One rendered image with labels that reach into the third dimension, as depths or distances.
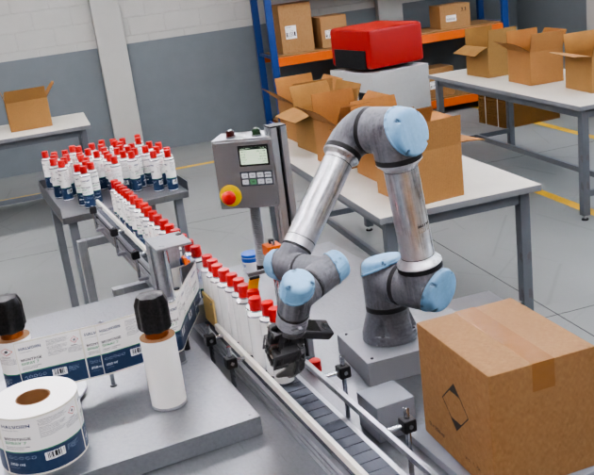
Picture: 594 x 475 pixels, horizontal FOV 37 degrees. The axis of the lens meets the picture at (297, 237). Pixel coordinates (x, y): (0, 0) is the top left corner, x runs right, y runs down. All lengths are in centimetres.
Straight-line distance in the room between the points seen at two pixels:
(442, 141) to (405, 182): 183
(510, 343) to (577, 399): 17
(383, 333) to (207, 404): 51
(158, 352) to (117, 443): 23
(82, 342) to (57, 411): 35
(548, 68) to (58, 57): 524
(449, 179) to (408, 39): 397
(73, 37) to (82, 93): 60
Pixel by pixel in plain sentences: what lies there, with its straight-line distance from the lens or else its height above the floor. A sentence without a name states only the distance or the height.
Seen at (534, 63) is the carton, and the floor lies 94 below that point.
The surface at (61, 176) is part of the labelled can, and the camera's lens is 451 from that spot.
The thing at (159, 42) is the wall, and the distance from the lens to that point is 989.
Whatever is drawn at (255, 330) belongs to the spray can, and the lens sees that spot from 229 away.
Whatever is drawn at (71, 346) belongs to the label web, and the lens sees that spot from 237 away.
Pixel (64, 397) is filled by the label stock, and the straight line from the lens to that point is 210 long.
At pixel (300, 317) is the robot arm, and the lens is 196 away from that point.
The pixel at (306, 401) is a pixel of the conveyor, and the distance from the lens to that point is 217.
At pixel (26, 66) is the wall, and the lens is 979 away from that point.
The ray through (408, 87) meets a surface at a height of 68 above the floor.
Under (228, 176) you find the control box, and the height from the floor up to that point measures 138.
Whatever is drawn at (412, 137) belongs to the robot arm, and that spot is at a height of 147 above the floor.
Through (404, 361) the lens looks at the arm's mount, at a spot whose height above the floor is 88.
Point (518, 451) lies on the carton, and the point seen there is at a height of 94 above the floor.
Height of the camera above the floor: 192
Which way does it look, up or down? 18 degrees down
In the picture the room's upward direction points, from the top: 7 degrees counter-clockwise
